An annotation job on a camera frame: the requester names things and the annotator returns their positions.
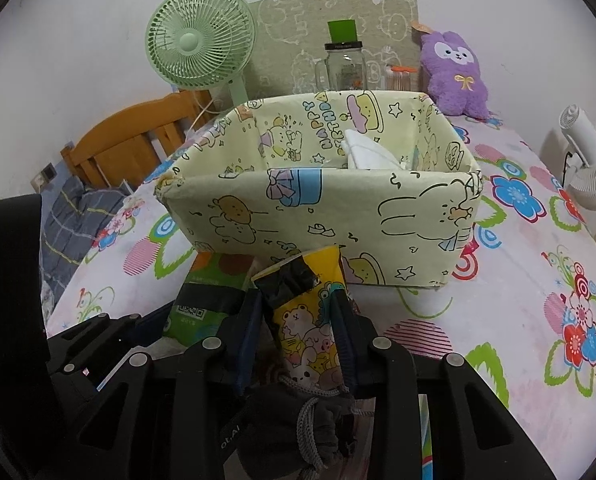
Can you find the beige printed cardboard panel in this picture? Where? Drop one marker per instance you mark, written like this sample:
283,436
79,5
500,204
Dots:
288,35

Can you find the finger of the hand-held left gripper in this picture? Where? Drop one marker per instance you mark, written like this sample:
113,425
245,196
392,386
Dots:
92,345

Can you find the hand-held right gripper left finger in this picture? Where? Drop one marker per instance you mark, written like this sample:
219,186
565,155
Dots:
245,330

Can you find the cotton swab container orange lid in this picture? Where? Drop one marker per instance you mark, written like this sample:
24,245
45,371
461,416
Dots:
400,80

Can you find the green desk fan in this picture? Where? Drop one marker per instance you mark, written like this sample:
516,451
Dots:
190,42

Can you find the wall power outlet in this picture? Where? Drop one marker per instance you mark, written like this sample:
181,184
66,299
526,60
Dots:
45,174

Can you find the white desk fan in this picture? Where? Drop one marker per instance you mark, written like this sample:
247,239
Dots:
595,160

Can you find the glass jar with black lid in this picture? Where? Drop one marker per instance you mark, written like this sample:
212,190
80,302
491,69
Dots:
340,70

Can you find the purple plush bunny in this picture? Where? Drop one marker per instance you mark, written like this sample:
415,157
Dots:
453,85

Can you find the cartoon printed fabric storage box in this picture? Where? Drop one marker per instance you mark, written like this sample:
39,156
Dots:
278,210

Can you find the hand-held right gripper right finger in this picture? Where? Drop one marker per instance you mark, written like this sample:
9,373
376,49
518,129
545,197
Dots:
345,340

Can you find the green box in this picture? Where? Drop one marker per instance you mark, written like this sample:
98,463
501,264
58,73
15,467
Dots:
341,31

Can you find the yellow cartoon tissue pack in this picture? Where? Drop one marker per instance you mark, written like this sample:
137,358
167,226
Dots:
303,325

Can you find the white folded tissue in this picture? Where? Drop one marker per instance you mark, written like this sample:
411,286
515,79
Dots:
365,152

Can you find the grey plaid blanket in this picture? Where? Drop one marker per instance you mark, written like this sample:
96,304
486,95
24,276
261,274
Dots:
67,230

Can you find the green tissue packet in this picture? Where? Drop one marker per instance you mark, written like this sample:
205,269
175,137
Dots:
202,305

